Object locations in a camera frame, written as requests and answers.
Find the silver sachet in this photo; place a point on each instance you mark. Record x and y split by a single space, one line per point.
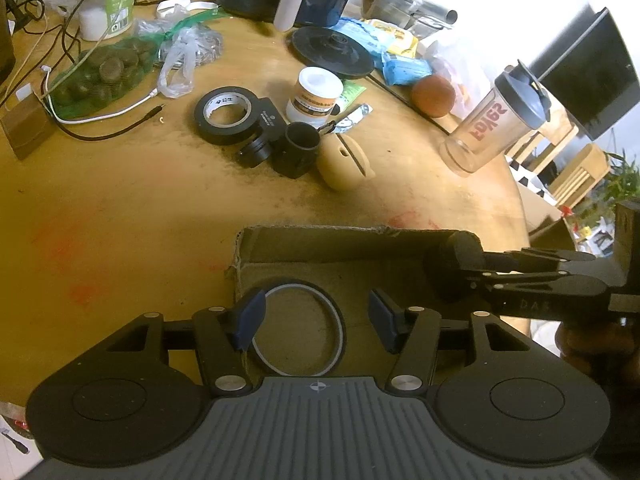
357 115

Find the orange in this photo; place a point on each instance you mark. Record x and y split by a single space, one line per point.
432 96

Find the green tube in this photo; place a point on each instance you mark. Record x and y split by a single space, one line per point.
352 92

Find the black round case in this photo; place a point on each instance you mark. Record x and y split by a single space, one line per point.
447 265

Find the tan round wooden block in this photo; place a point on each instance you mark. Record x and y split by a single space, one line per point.
342 165

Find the cardboard foil roll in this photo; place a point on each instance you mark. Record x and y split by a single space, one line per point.
435 12

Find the checkered cloth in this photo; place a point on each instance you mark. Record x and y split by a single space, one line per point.
527 175

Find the small wooden box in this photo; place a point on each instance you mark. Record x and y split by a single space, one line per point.
25 130

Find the black electrical tape roll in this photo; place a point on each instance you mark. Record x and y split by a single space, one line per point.
207 125

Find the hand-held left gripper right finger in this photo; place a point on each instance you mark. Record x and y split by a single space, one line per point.
380 315

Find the black lens cap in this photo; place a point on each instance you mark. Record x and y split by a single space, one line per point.
255 152

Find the green potted plants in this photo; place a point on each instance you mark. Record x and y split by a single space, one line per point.
620 185

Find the person's right hand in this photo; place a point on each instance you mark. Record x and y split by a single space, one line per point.
600 347

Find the light blue wipes pack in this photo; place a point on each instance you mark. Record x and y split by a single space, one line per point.
352 30

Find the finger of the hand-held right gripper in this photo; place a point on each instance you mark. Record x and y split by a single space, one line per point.
550 260
550 295

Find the wooden chair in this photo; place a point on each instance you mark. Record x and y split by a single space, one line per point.
585 170

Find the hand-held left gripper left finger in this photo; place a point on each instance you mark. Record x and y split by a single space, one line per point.
250 315

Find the black cylinder holder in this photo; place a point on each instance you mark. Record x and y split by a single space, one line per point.
295 152

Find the black flat screen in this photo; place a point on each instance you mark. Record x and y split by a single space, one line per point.
585 65

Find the yellow wipes pack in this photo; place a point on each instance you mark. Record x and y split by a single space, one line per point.
400 40

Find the glass bowl with packets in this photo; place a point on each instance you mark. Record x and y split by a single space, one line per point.
390 0

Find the white paper strip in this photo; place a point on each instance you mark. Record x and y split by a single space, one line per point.
172 7

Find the clear plastic bag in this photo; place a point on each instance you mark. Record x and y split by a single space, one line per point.
175 72

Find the black rectangular box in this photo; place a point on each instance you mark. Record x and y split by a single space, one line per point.
272 120

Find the white tub green label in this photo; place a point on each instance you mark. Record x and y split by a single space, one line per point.
117 5

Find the white jar with label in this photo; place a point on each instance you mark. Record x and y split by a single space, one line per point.
312 102

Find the black kettle base disc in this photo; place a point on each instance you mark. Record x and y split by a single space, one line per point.
320 55

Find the clear shaker bottle grey lid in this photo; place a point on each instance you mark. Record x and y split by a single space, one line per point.
487 127

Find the brown cardboard box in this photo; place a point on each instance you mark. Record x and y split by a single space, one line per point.
300 260

